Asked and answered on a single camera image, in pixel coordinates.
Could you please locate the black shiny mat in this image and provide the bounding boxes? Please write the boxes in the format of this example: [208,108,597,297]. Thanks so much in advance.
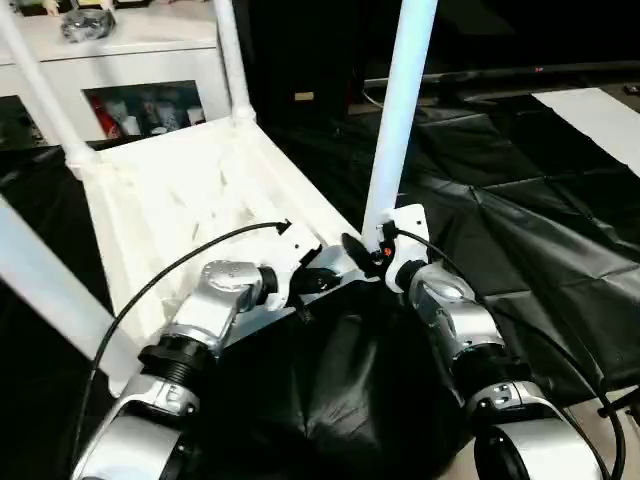
[0,89,640,480]

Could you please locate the long black bar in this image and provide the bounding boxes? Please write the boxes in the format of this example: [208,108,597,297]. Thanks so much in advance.
[363,59,640,90]

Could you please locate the red white box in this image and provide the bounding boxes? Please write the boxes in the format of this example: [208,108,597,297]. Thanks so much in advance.
[91,98,125,142]

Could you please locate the white display cabinet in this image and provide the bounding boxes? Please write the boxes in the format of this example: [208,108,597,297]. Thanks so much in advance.
[0,6,222,147]

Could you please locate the black silver ornament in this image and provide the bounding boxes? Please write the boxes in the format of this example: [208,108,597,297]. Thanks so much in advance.
[58,8,118,45]

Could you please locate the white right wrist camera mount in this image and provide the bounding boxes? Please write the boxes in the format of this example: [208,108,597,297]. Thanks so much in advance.
[381,202,432,295]

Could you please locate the black left wrist camera cable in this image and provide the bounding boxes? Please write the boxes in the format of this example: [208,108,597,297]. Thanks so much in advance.
[73,217,295,452]

